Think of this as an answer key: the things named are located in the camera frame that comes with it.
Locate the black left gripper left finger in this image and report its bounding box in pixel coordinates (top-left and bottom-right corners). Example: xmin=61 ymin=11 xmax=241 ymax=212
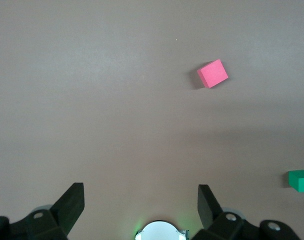
xmin=0 ymin=182 xmax=85 ymax=240

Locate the green foam cube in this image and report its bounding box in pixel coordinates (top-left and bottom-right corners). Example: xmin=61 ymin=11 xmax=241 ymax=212
xmin=287 ymin=169 xmax=304 ymax=193

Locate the pink foam cube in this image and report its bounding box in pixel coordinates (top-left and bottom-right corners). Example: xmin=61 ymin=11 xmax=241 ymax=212
xmin=196 ymin=58 xmax=229 ymax=89

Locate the brown table cover mat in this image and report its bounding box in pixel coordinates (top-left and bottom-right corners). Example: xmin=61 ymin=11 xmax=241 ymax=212
xmin=0 ymin=0 xmax=304 ymax=240

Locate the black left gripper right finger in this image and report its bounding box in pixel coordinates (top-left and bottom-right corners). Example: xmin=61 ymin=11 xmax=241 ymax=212
xmin=197 ymin=184 xmax=301 ymax=240

